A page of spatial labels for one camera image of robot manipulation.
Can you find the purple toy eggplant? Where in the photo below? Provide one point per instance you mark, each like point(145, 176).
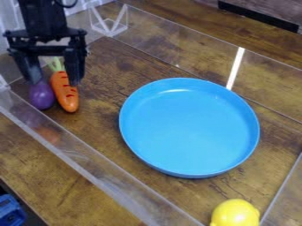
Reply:
point(42, 96)

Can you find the blue round plate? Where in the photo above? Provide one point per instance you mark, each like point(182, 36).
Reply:
point(189, 127)

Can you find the orange toy carrot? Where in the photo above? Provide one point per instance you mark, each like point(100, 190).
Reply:
point(66, 93)

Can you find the blue object at corner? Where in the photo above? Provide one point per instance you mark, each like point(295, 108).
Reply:
point(13, 214)

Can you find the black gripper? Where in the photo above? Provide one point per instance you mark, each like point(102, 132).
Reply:
point(66, 43)

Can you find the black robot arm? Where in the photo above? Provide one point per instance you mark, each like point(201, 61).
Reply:
point(45, 19)

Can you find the clear acrylic enclosure wall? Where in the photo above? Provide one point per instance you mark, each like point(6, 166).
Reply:
point(66, 160)

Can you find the yellow toy object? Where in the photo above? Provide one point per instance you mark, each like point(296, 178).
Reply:
point(236, 212)

